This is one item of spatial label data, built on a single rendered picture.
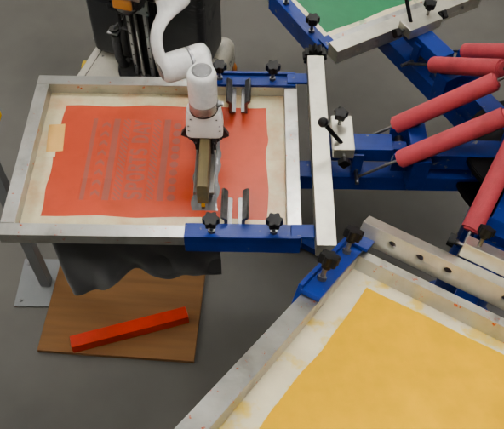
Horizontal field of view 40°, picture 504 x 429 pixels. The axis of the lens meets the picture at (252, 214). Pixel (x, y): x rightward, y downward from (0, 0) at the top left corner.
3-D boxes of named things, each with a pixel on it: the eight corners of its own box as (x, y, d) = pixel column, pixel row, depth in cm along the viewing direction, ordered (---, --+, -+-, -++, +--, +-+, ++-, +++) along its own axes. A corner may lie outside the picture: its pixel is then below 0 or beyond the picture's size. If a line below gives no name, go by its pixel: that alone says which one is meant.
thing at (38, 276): (14, 306, 278) (-76, 151, 199) (25, 259, 290) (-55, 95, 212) (69, 307, 278) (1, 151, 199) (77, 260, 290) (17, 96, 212)
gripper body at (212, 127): (223, 94, 184) (224, 123, 193) (185, 94, 184) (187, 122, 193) (222, 116, 179) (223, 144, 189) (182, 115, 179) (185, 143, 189)
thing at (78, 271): (77, 297, 221) (47, 222, 187) (79, 287, 223) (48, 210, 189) (222, 300, 221) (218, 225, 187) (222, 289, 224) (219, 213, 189)
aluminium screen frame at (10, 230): (0, 243, 183) (-4, 234, 179) (42, 83, 216) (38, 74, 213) (300, 247, 183) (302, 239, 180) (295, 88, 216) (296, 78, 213)
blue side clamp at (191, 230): (185, 251, 183) (183, 237, 177) (186, 235, 186) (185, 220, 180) (299, 253, 183) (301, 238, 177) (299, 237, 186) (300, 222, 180)
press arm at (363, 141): (329, 161, 195) (330, 149, 191) (327, 144, 198) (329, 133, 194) (391, 162, 195) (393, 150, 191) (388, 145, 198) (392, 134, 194)
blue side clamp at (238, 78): (197, 98, 215) (196, 82, 209) (197, 86, 218) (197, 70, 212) (294, 100, 215) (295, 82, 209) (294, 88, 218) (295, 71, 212)
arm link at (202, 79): (169, 44, 176) (204, 34, 178) (173, 75, 185) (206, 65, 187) (193, 83, 168) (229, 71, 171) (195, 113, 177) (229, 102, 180)
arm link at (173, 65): (181, -12, 177) (204, 69, 184) (133, 2, 174) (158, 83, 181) (191, -14, 169) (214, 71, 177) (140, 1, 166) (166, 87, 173)
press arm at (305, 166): (100, 185, 205) (96, 173, 200) (102, 169, 209) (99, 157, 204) (520, 192, 206) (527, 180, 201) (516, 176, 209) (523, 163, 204)
